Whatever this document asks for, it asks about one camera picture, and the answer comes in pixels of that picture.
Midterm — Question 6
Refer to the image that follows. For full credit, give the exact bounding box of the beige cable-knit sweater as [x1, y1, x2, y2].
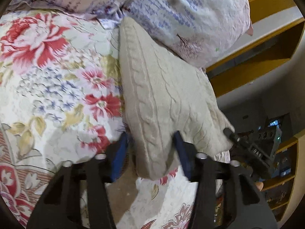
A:
[119, 18, 232, 180]

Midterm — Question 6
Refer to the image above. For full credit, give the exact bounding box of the person right hand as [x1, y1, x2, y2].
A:
[255, 181, 264, 191]

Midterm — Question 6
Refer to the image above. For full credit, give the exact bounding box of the floral bed sheet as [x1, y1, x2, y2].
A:
[1, 10, 197, 228]

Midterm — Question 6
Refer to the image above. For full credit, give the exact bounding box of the wooden shelf unit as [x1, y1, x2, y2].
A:
[207, 0, 304, 225]

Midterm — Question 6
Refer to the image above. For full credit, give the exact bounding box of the lavender floral pillow right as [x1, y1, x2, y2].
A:
[121, 0, 252, 68]

